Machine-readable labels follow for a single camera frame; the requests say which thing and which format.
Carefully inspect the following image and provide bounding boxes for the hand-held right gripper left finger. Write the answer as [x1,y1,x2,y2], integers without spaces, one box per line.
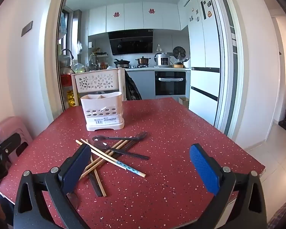
[13,144,92,229]

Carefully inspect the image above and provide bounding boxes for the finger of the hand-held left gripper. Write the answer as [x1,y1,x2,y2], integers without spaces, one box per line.
[0,133,21,165]

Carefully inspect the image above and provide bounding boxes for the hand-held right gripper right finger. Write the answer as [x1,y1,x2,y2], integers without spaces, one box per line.
[190,144,268,229]

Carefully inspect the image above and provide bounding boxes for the dark brown chopstick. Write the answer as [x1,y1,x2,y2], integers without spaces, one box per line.
[89,172,103,197]

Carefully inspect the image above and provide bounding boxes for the blue patterned chopstick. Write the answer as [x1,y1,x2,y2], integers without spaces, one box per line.
[80,138,147,178]

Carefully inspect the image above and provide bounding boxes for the white plastic utensil holder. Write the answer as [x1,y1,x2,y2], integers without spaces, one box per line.
[80,91,125,132]

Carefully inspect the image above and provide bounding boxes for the pink plastic stool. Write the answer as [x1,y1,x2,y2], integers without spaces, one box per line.
[0,116,34,165]

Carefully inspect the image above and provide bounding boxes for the cardboard box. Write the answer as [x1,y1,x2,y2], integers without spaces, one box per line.
[178,97,190,110]

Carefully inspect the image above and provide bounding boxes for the white flower cutout basket rack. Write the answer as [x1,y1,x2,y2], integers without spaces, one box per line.
[71,68,127,105]

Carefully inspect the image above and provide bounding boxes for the black built-in oven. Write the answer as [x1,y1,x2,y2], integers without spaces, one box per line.
[154,71,187,96]

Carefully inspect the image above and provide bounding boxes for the dark patterned garment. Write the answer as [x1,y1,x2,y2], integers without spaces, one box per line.
[125,70,142,101]

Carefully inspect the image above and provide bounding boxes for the grey kitchen base cabinet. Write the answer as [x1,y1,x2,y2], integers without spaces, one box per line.
[125,69,156,100]

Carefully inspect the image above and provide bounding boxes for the white spice rack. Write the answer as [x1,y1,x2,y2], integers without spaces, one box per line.
[89,52,109,71]

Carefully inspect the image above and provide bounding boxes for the kitchen faucet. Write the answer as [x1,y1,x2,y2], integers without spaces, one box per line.
[61,49,74,60]

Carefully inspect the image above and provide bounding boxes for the black wok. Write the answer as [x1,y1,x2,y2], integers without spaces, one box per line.
[113,58,131,66]

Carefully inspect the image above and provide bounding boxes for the silver electric pressure cooker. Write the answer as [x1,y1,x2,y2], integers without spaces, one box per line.
[154,52,173,68]

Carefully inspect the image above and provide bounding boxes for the white refrigerator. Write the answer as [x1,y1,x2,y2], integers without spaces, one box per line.
[185,0,221,126]

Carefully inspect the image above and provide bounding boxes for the round black rack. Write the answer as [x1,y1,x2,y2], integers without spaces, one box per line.
[173,46,187,60]

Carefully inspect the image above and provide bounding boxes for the steel pot with lid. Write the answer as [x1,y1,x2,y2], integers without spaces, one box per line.
[136,56,150,66]

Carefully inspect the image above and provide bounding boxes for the black range hood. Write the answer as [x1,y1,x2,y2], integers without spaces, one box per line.
[108,29,153,56]

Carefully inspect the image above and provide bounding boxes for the white upper kitchen cabinets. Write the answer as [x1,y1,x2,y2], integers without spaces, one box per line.
[88,2,182,37]

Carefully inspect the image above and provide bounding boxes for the group of fridge magnets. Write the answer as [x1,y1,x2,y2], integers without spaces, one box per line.
[189,0,214,22]

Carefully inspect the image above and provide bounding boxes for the dark wall switch panel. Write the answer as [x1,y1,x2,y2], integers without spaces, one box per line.
[21,21,33,37]

